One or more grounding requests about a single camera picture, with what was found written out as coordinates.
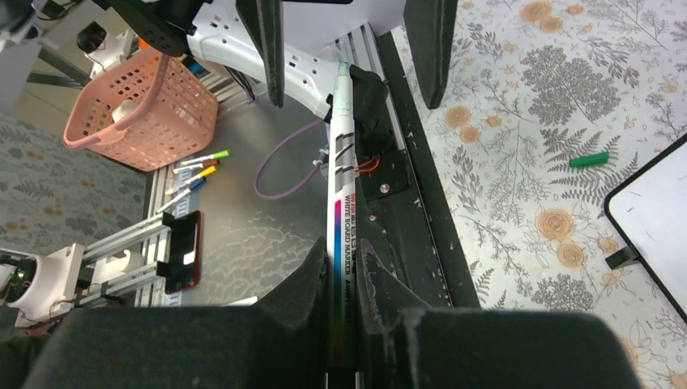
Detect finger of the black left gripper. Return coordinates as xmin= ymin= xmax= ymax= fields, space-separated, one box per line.
xmin=403 ymin=0 xmax=458 ymax=109
xmin=236 ymin=0 xmax=285 ymax=108

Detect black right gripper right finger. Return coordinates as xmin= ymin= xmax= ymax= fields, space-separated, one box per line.
xmin=358 ymin=240 xmax=640 ymax=388

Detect orange marker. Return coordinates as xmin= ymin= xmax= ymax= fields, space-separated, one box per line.
xmin=172 ymin=159 xmax=220 ymax=174

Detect blue marker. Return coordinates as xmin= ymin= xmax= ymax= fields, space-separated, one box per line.
xmin=155 ymin=177 xmax=207 ymax=215

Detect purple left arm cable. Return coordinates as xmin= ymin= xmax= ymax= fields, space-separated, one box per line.
xmin=254 ymin=118 xmax=327 ymax=202

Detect red smartphone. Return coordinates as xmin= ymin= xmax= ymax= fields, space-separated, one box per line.
xmin=158 ymin=211 xmax=202 ymax=295

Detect floral tablecloth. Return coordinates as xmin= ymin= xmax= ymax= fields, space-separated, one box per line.
xmin=392 ymin=1 xmax=686 ymax=388

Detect white camera mount stand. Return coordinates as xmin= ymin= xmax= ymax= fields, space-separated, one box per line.
xmin=1 ymin=213 xmax=174 ymax=329

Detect black framed whiteboard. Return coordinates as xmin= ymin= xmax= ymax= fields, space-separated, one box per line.
xmin=603 ymin=136 xmax=686 ymax=319

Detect green highlighter marker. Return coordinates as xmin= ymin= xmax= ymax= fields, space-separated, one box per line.
xmin=181 ymin=150 xmax=230 ymax=166

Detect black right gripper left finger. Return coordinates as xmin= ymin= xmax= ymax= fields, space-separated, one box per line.
xmin=25 ymin=238 xmax=327 ymax=388

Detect green marker cap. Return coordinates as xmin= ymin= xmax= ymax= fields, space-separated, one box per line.
xmin=569 ymin=152 xmax=610 ymax=169

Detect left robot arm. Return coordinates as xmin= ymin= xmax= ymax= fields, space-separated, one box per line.
xmin=104 ymin=1 xmax=457 ymax=120

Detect yellow marker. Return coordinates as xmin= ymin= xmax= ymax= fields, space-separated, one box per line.
xmin=164 ymin=165 xmax=216 ymax=196

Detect white whiteboard marker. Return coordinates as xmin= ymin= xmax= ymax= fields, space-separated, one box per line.
xmin=326 ymin=62 xmax=356 ymax=388

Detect pink plastic basket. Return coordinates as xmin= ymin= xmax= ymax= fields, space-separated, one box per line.
xmin=62 ymin=48 xmax=219 ymax=172

